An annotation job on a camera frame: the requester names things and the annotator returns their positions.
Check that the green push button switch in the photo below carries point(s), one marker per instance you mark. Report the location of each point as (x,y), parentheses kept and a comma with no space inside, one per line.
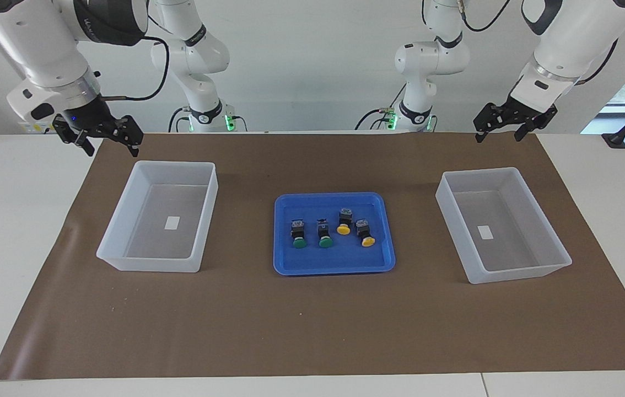
(298,234)
(324,234)

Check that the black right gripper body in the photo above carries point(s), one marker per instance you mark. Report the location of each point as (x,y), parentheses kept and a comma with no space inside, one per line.
(89,116)

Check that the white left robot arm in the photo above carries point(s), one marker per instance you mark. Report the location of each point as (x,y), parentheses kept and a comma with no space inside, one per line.
(566,44)

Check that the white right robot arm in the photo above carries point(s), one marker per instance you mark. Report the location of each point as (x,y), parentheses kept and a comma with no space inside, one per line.
(42,33)

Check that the white paper label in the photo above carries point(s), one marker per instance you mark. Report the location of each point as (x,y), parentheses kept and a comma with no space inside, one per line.
(172,223)
(485,232)

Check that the blue plastic tray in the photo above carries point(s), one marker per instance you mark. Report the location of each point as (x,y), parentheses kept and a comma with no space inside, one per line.
(334,259)

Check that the translucent white plastic box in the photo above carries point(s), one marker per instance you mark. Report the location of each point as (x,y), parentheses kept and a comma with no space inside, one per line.
(125,237)
(533,242)

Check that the brown paper table mat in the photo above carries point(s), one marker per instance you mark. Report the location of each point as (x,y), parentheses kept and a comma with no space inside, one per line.
(312,331)

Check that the white wall socket panel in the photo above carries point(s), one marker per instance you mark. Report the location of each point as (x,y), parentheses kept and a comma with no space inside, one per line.
(37,128)

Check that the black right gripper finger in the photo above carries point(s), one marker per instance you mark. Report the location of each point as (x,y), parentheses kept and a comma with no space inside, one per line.
(135,146)
(85,145)

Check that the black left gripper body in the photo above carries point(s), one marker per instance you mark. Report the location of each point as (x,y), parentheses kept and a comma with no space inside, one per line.
(527,116)

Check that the yellow push button switch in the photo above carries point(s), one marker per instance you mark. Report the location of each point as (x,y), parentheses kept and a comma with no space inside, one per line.
(365,232)
(344,221)

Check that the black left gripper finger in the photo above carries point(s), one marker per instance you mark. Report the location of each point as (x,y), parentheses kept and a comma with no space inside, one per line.
(484,122)
(526,132)

